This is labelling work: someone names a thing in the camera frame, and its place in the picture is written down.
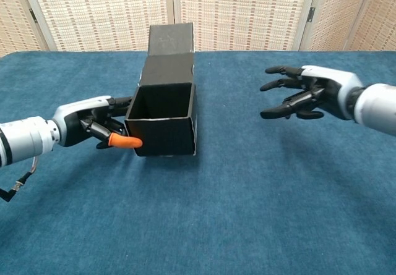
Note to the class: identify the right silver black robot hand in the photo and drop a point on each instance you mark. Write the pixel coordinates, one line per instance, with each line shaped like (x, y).
(334, 83)

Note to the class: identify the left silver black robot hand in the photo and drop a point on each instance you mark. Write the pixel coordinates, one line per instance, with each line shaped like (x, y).
(77, 111)

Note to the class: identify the black paper box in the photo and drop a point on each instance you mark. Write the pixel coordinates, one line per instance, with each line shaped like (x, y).
(167, 133)

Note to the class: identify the black screen hinge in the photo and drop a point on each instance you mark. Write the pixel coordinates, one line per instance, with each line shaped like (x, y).
(32, 15)
(312, 13)

